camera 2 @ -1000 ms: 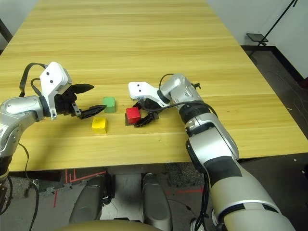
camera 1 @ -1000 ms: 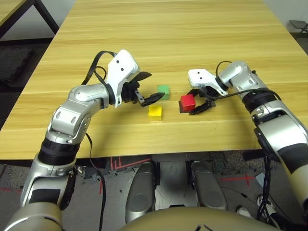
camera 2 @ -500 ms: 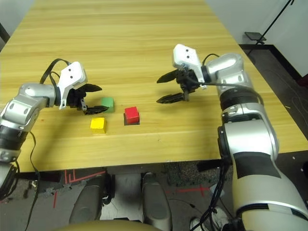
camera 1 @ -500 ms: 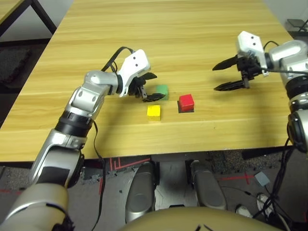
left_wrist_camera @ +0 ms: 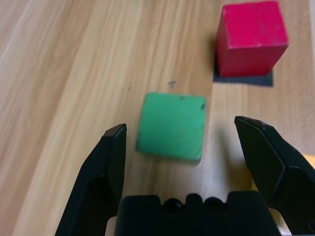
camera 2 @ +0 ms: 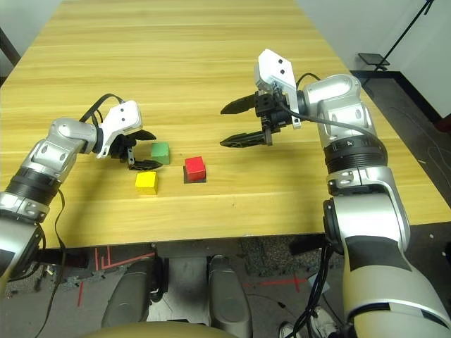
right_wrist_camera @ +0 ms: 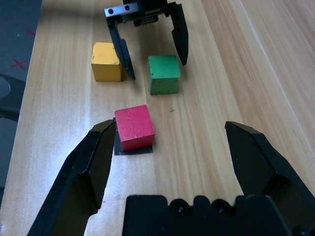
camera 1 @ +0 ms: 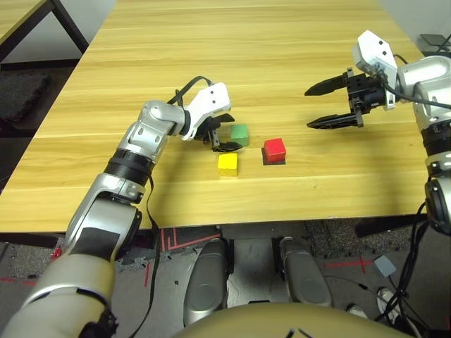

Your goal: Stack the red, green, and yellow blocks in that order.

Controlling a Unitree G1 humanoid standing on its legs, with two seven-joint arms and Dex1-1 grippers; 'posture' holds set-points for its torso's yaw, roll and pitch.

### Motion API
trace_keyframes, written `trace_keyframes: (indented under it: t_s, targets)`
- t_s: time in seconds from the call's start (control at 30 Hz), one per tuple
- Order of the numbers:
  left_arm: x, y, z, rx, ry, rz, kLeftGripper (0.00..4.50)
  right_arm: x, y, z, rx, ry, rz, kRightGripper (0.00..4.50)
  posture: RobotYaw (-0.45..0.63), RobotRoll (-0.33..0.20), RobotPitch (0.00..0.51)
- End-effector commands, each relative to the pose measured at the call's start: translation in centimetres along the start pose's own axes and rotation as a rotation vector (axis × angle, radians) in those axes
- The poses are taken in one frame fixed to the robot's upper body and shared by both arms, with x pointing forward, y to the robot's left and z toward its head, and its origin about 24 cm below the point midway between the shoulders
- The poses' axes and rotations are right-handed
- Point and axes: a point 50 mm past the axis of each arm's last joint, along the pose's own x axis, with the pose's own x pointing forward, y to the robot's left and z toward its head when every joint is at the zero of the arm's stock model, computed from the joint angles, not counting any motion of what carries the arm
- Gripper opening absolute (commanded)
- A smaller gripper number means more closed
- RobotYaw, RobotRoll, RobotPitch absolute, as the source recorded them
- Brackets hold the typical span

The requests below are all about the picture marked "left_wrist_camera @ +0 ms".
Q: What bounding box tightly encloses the green wooden block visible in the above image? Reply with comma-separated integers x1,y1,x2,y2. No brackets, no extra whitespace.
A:
135,92,208,163

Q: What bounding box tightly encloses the red wooden block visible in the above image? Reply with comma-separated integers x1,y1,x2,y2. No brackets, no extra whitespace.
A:
216,0,289,78

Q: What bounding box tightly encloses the black square marker pad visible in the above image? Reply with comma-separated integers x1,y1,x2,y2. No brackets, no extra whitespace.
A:
213,53,274,88

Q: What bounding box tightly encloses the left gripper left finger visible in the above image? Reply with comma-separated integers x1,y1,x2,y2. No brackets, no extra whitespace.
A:
54,123,127,236

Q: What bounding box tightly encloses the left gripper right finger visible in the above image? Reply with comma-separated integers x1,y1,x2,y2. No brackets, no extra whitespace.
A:
234,116,315,235

